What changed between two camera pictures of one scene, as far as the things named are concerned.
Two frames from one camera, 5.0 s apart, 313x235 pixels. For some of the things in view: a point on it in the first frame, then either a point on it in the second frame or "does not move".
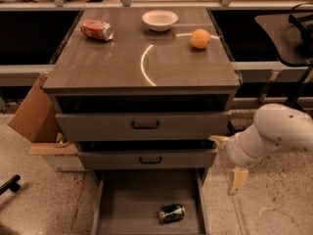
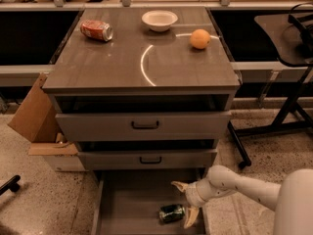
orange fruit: x=200 y=38 does not move
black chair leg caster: x=11 y=184 does not move
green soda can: x=171 y=212 does not move
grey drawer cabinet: x=146 y=93 does not move
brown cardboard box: x=35 y=119 does not move
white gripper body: x=235 y=151 to x=195 y=195
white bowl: x=159 y=20 does not move
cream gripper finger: x=241 y=176 to x=191 y=216
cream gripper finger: x=222 y=140 to x=183 y=187
